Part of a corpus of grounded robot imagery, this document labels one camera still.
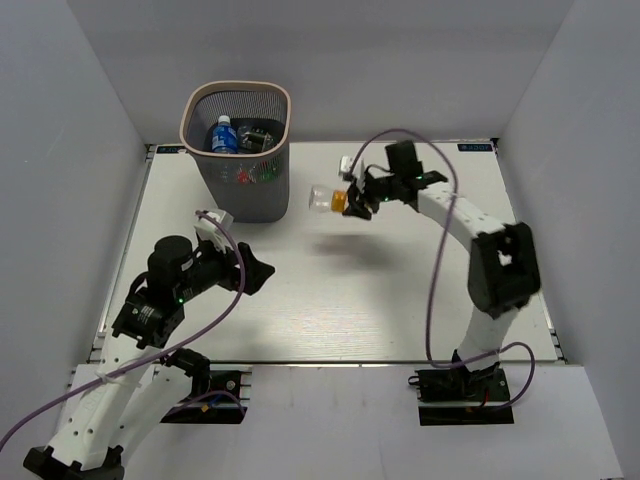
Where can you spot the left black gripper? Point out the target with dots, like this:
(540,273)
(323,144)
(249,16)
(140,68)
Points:
(257,270)

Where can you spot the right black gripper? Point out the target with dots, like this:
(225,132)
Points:
(353,209)

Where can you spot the clear bottle orange cap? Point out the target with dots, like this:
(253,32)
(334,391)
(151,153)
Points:
(324,200)

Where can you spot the green bottle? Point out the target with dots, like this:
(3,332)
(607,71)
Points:
(268,172)

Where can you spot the clear bottle red label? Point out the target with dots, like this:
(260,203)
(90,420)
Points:
(246,176)

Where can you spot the clear bottle black label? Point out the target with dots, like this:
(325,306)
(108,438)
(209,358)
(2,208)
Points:
(254,140)

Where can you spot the clear bottle blue label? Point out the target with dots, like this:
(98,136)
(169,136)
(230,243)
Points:
(224,137)

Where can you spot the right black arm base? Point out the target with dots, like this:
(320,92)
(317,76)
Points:
(448,398)

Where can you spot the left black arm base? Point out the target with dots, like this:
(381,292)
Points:
(219,397)

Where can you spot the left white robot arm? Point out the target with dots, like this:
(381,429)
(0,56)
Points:
(140,377)

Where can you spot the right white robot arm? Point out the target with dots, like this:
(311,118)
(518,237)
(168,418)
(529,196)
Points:
(503,272)

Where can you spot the grey mesh waste bin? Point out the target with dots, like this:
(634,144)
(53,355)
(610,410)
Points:
(261,104)

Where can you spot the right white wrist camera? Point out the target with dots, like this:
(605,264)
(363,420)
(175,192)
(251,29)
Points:
(351,170)

